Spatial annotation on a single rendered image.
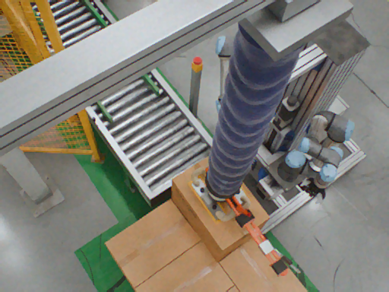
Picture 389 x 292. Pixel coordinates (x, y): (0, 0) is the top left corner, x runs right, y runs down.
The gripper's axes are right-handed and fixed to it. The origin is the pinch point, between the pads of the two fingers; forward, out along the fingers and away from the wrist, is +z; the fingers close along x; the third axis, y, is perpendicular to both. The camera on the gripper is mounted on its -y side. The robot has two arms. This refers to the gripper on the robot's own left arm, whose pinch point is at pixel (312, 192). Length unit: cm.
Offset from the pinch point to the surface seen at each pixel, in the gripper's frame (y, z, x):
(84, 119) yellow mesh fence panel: 70, 72, -151
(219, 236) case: 44, 58, -18
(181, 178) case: 41, 58, -66
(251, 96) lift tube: 38, -95, -32
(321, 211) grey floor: -66, 152, 5
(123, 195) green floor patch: 71, 152, -110
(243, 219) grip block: 31.8, 32.4, -14.6
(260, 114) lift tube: 34, -82, -29
